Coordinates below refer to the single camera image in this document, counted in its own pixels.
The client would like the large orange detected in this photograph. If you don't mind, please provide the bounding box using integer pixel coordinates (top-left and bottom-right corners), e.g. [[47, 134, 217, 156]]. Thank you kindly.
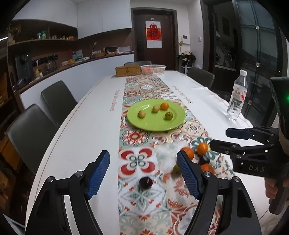
[[181, 147, 195, 161], [200, 163, 215, 175]]

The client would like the small orange kumquat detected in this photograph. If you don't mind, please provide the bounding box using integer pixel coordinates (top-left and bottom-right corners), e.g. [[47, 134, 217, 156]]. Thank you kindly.
[[196, 142, 209, 156]]

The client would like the dark plum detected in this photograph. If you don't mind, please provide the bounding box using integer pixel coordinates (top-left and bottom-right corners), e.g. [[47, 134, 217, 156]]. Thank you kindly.
[[198, 155, 210, 166], [139, 177, 153, 190]]

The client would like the person's right hand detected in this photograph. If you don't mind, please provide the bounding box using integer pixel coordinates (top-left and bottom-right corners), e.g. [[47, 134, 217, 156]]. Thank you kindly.
[[264, 178, 278, 199]]

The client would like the clear water bottle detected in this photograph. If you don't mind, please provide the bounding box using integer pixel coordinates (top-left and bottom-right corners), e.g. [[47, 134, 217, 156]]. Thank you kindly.
[[226, 70, 248, 121]]

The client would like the green fruit on plate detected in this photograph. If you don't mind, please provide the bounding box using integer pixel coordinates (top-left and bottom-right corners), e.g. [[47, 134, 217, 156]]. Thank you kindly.
[[165, 112, 173, 120]]

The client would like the right side grey chair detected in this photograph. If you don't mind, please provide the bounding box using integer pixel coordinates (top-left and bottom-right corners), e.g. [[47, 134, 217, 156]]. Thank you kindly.
[[187, 67, 215, 90]]

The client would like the near left grey chair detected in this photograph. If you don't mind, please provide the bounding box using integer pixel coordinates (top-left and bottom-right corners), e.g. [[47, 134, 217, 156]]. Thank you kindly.
[[7, 104, 58, 174]]

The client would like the small orange on plate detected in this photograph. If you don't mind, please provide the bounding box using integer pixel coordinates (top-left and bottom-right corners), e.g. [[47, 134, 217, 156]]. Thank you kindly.
[[160, 102, 169, 111]]

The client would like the patterned table runner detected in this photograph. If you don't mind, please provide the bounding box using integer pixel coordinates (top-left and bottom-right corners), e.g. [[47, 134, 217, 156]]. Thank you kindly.
[[116, 74, 237, 235]]

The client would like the green plate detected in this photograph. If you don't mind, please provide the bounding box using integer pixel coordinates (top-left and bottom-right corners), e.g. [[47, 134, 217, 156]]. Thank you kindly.
[[126, 99, 186, 132]]

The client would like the beige fruit middle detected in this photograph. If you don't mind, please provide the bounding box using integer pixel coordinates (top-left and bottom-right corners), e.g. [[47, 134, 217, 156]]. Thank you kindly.
[[152, 106, 160, 113]]

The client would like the beige fruit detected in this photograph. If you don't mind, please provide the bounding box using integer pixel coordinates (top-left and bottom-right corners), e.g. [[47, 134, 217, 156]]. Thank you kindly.
[[152, 106, 160, 113], [138, 110, 146, 118]]

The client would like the beige fruit left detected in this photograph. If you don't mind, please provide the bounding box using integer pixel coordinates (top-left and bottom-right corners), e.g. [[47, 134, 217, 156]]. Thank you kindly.
[[138, 110, 146, 118]]

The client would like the far left grey chair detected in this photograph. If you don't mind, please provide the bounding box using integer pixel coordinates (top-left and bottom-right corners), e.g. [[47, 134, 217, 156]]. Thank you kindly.
[[41, 80, 77, 127]]

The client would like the clear plastic fruit container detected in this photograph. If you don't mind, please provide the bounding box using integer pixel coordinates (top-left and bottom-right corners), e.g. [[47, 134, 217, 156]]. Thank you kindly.
[[141, 65, 167, 75]]

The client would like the dark wooden door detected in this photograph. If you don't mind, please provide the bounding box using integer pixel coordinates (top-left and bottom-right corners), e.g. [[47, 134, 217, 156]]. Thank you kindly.
[[131, 7, 178, 71]]

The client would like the far end grey chair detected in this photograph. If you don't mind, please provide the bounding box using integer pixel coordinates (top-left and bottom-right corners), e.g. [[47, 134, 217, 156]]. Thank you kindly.
[[124, 61, 152, 66]]

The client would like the black coffee machine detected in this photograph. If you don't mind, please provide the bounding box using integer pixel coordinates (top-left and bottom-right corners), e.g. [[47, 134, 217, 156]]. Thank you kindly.
[[15, 53, 35, 89]]

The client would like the red calendar poster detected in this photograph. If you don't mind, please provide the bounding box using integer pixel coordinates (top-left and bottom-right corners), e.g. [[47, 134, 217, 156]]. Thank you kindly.
[[145, 21, 162, 48]]

